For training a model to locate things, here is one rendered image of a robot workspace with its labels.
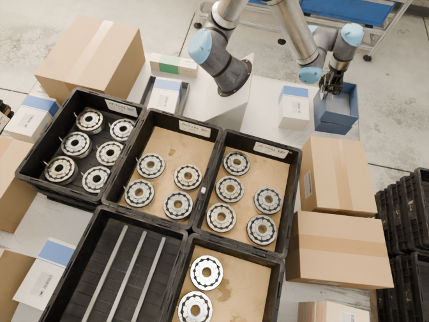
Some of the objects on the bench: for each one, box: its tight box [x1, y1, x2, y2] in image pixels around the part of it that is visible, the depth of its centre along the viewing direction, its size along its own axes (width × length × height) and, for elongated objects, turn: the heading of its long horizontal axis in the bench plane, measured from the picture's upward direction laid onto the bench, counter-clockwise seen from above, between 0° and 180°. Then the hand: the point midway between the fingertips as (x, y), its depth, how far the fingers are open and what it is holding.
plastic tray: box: [139, 75, 190, 116], centre depth 130 cm, size 27×20×5 cm
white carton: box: [13, 236, 77, 311], centre depth 92 cm, size 20×12×9 cm, turn 161°
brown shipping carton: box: [299, 136, 378, 218], centre depth 111 cm, size 30×22×16 cm
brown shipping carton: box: [285, 210, 394, 289], centre depth 98 cm, size 30×22×16 cm
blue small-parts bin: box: [313, 90, 352, 135], centre depth 133 cm, size 20×15×7 cm
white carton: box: [147, 77, 183, 114], centre depth 128 cm, size 20×12×9 cm, turn 171°
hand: (324, 96), depth 125 cm, fingers closed, pressing on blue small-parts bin
